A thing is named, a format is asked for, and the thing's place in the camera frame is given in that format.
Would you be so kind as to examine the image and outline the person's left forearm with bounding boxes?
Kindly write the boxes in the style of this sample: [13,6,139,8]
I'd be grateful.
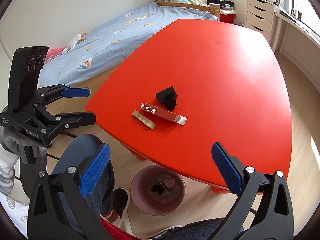
[0,142,23,195]

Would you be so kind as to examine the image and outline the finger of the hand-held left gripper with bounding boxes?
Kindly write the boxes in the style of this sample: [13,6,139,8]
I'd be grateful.
[32,84,90,105]
[46,112,97,129]

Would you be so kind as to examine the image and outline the bed with blue sheet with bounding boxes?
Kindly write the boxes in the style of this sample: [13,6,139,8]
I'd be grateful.
[37,1,219,88]

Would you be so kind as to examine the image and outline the white sock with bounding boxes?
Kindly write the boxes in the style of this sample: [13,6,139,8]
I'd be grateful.
[166,176,180,188]

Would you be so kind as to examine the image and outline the wooden bed frame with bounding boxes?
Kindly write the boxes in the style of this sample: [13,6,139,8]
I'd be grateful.
[157,1,220,22]

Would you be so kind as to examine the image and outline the small black cloth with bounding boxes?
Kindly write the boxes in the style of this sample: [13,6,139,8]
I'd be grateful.
[164,92,178,110]

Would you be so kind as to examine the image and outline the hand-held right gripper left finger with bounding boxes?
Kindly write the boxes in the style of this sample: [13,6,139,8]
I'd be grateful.
[27,144,111,240]

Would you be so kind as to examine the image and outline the black bag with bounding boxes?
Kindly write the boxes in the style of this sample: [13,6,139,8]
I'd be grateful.
[207,0,234,10]

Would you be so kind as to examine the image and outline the white drawer unit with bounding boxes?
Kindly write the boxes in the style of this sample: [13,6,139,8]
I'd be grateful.
[245,0,274,43]

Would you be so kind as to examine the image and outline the red cooler box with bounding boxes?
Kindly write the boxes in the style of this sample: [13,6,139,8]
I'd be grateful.
[219,9,236,25]

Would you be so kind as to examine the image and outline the red table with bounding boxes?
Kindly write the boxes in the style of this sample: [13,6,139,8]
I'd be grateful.
[85,19,293,194]

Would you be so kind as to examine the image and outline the person's left shoe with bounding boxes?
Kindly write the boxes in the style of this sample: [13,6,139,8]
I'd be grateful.
[110,187,131,228]

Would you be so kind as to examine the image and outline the pink trash bin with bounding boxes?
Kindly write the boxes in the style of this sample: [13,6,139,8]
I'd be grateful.
[130,165,187,217]

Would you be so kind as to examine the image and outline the person's left hand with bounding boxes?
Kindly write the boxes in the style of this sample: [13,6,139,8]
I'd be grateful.
[0,125,48,162]

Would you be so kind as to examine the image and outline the pink plush toy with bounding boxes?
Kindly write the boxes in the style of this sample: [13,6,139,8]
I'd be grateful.
[45,47,67,63]

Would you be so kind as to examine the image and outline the small black box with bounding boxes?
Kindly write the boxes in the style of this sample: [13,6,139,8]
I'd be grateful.
[155,86,178,103]

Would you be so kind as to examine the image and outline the long red box white flap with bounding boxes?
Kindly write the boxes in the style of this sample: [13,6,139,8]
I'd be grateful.
[139,102,187,125]

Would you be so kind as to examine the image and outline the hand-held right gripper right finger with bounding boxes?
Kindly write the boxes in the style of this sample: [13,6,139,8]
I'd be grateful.
[211,142,295,240]

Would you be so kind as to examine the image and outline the white desk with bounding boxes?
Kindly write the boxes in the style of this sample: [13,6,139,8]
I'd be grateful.
[274,11,320,93]

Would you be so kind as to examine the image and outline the black framed window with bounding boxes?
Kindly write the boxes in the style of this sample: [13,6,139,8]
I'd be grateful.
[236,0,320,35]

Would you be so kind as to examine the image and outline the white duck plush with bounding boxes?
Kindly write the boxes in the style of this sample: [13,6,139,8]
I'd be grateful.
[62,33,88,53]

